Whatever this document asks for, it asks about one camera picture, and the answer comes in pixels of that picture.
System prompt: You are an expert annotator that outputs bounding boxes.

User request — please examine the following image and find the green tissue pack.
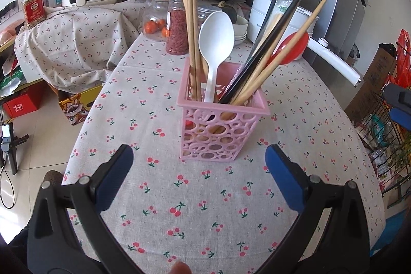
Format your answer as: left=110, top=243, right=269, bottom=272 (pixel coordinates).
left=0, top=68, right=25, bottom=92

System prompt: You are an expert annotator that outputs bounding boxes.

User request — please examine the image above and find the dark green pumpkin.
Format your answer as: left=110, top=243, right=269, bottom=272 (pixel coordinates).
left=221, top=1, right=238, bottom=24

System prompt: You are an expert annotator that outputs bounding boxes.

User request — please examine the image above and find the person's dark clothing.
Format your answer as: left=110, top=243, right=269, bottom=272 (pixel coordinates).
left=0, top=216, right=36, bottom=274

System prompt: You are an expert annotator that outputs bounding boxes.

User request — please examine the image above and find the jar of red goji berries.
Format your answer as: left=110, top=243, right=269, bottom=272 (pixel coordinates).
left=165, top=0, right=190, bottom=56

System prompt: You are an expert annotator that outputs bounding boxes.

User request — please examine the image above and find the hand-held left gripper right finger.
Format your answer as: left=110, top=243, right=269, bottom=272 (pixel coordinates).
left=257, top=145, right=375, bottom=274

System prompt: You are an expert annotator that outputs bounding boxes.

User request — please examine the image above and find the silver refrigerator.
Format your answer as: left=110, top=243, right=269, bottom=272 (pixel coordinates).
left=253, top=0, right=375, bottom=69

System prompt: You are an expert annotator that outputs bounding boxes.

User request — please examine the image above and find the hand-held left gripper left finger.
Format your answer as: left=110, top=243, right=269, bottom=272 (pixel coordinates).
left=27, top=144, right=142, bottom=274

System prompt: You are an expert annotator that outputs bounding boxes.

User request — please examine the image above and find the red label jar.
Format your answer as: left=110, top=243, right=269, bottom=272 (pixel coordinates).
left=21, top=0, right=49, bottom=30

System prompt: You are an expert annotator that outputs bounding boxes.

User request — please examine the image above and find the black wire rack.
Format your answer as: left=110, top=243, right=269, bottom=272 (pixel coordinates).
left=353, top=91, right=411, bottom=211

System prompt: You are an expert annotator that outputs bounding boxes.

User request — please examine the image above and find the jar of brown nuts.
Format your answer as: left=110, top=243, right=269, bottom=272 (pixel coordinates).
left=195, top=3, right=224, bottom=26

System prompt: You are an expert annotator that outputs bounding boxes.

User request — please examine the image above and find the bunch of bamboo chopsticks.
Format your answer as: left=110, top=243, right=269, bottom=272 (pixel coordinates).
left=179, top=0, right=203, bottom=103

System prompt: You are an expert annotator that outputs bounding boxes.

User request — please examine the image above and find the yellow cartoon box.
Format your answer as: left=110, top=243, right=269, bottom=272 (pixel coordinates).
left=58, top=84, right=104, bottom=127

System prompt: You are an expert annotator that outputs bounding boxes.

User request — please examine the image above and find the pink cloth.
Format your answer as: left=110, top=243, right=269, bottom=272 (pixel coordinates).
left=0, top=18, right=25, bottom=45

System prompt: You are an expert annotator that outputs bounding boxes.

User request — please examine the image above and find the cherry print cover cloth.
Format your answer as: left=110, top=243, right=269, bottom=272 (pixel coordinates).
left=14, top=2, right=142, bottom=95

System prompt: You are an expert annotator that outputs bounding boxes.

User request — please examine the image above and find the clear jar of small fruits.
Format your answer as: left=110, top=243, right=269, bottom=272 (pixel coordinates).
left=141, top=0, right=171, bottom=43

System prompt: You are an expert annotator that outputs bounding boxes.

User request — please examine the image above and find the wall power strip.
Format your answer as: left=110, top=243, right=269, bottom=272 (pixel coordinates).
left=0, top=0, right=18, bottom=24

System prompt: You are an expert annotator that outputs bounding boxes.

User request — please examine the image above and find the white plastic spoon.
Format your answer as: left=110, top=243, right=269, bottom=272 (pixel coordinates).
left=198, top=11, right=235, bottom=104

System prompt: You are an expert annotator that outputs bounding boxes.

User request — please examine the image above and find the pink perforated utensil basket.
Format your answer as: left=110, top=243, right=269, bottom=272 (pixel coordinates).
left=176, top=60, right=272, bottom=163

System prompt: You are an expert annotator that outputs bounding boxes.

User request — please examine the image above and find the cherry print tablecloth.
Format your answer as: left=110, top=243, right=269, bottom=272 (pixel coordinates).
left=62, top=0, right=386, bottom=274

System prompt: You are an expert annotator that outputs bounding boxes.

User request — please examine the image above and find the light bamboo chopstick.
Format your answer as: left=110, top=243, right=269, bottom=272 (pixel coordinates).
left=231, top=0, right=328, bottom=105

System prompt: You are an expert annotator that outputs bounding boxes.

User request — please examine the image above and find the red shopping bag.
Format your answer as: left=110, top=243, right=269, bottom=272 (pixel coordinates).
left=385, top=29, right=411, bottom=89

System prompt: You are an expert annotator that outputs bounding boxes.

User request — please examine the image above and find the phone on small tripod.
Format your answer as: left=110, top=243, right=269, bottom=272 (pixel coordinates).
left=0, top=123, right=30, bottom=176

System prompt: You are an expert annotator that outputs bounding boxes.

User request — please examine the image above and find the white electric cooking pot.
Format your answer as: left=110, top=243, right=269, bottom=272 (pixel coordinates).
left=247, top=0, right=362, bottom=89

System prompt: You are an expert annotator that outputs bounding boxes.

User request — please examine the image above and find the person's left hand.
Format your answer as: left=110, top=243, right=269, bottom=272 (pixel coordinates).
left=170, top=261, right=192, bottom=274

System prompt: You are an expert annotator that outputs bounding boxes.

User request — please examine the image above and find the red plastic spoon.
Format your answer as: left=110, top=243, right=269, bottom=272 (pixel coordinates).
left=266, top=31, right=311, bottom=68

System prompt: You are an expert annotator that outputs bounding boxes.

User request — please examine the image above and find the red box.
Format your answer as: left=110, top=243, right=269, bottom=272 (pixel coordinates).
left=1, top=81, right=47, bottom=119

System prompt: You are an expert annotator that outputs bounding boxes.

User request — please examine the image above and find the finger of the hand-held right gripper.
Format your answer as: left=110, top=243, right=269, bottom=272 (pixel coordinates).
left=383, top=83, right=411, bottom=109
left=390, top=106, right=411, bottom=132

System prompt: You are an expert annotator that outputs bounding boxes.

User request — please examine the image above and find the pile of snack packets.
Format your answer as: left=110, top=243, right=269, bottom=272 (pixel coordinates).
left=361, top=114, right=408, bottom=191

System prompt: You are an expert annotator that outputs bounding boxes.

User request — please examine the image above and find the stack of white bowls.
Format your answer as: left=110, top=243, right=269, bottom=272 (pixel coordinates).
left=232, top=15, right=250, bottom=47

